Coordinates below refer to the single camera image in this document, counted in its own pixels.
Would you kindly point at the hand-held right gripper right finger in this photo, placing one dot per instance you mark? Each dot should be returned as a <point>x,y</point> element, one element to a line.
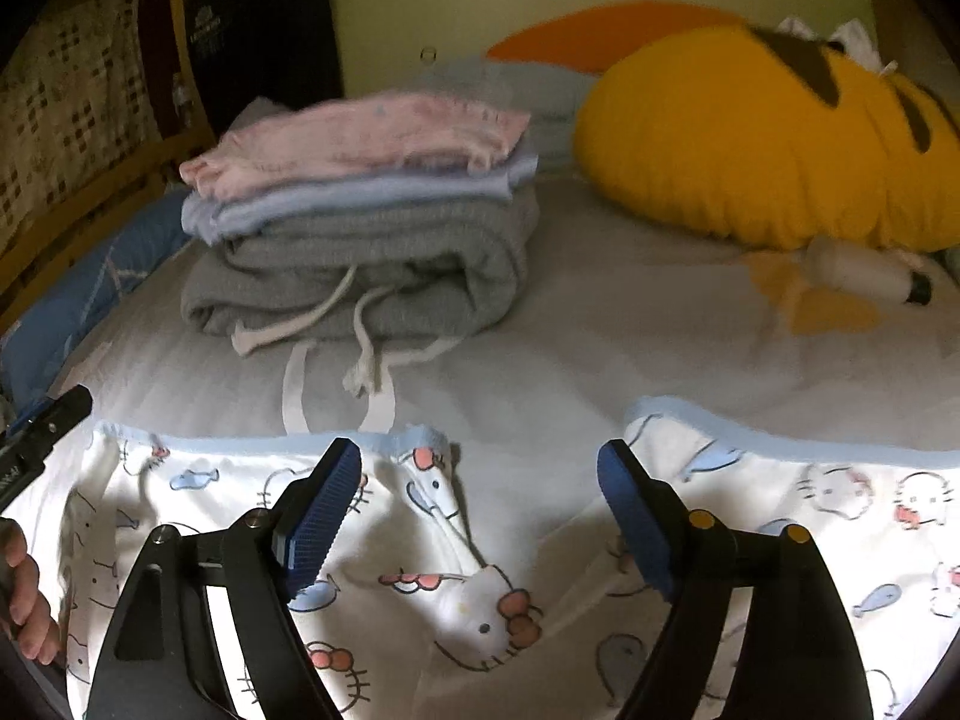
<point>637,525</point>

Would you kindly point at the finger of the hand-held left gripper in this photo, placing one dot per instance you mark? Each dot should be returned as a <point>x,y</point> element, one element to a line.
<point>56,412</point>

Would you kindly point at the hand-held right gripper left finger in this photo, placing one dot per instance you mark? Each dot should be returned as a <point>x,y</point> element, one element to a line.
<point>322,517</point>

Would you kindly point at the white cat print pants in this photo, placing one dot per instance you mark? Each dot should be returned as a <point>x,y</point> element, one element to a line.
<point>480,615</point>

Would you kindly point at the person's left hand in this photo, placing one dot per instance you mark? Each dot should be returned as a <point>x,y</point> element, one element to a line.
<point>26,592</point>

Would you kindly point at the blue pillow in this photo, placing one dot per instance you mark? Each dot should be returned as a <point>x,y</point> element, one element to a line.
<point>82,285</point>

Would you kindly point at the grey printed bedsheet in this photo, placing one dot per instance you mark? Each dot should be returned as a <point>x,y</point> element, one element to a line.
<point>637,330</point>

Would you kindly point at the grey folded sweatpants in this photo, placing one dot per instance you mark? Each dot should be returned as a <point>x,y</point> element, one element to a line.
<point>390,270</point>

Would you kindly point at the light blue folded garment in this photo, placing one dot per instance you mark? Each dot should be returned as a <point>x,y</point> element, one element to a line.
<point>315,202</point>

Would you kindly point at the white bottle black cap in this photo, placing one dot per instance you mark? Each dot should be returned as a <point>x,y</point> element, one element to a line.
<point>855,270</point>

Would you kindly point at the pink folded garment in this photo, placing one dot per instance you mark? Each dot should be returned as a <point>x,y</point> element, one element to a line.
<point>360,135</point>

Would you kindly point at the yellow striped plush pillow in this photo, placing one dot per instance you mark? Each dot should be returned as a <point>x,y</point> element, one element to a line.
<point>712,142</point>

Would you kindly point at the black hanging garment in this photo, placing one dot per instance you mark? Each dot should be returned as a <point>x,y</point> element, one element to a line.
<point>262,37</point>

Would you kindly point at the grey pillow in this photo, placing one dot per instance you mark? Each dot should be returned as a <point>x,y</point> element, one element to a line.
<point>540,97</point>

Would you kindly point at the orange pillow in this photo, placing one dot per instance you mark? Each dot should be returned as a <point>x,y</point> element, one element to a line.
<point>570,37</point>

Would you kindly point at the wooden bed frame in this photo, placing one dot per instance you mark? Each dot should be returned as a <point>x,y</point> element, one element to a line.
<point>112,214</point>

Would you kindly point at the patterned wall cloth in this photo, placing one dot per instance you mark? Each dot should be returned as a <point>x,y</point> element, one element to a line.
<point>67,105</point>

